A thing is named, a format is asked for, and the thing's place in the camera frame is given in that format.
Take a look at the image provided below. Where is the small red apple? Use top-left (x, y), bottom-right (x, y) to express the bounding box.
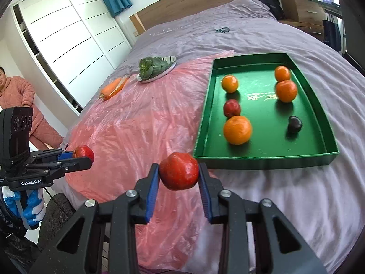
top-left (72, 145), bottom-right (95, 162)

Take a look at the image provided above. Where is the large orange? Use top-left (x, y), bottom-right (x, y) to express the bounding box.
top-left (223, 116), bottom-right (252, 145)

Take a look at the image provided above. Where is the small orange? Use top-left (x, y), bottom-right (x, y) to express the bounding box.
top-left (221, 75), bottom-right (239, 93)

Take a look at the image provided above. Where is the blue white gloved hand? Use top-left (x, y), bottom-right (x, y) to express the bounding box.
top-left (1, 186), bottom-right (46, 229)

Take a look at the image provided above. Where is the person in pink pajamas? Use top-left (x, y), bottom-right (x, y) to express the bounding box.
top-left (0, 66), bottom-right (65, 151)

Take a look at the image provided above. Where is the green cardboard tray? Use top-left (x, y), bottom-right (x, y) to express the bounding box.
top-left (193, 53), bottom-right (339, 169)

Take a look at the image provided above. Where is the orange carrot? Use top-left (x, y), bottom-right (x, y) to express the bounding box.
top-left (99, 76), bottom-right (128, 101)

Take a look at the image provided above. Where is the red small fruit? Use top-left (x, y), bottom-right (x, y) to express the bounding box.
top-left (223, 99), bottom-right (241, 119)

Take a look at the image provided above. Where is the dark plum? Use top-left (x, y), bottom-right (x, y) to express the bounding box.
top-left (287, 116), bottom-right (302, 133)

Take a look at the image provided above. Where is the green leafy vegetable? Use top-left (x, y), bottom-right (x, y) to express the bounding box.
top-left (138, 57), bottom-right (171, 80)

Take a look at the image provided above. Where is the white wardrobe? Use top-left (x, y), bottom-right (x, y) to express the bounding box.
top-left (13, 0), bottom-right (131, 114)

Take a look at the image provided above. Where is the orange in tray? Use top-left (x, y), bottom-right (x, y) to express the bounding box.
top-left (275, 80), bottom-right (297, 103)

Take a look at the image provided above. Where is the silver metal plate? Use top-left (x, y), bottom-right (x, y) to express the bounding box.
top-left (137, 56), bottom-right (177, 83)

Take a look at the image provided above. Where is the small orange fruit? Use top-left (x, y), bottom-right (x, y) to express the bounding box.
top-left (274, 66), bottom-right (291, 82)

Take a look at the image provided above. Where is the dark small object on bed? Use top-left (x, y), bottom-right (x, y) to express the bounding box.
top-left (215, 27), bottom-right (230, 33)

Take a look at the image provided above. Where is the wooden headboard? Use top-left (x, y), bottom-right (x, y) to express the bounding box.
top-left (129, 0), bottom-right (235, 35)

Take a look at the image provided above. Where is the dark blue bag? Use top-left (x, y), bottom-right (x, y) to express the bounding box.
top-left (322, 14), bottom-right (342, 51)

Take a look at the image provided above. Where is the black backpack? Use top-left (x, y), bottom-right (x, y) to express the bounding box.
top-left (258, 0), bottom-right (286, 21)

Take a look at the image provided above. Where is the wooden drawer cabinet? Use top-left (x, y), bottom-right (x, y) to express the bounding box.
top-left (280, 0), bottom-right (327, 42)

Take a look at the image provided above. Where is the glass desk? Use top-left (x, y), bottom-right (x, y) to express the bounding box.
top-left (306, 0), bottom-right (343, 19)

